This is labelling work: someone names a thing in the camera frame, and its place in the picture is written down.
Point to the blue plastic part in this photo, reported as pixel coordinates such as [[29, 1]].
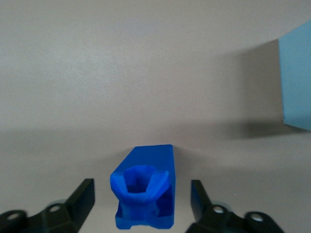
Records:
[[145, 157]]

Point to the brown table cover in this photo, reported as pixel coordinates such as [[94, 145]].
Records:
[[121, 72]]

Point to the gray cube base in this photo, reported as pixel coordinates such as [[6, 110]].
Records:
[[296, 80]]

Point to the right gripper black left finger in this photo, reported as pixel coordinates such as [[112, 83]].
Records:
[[60, 213]]

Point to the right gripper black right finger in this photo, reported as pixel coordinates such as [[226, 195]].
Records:
[[213, 218]]

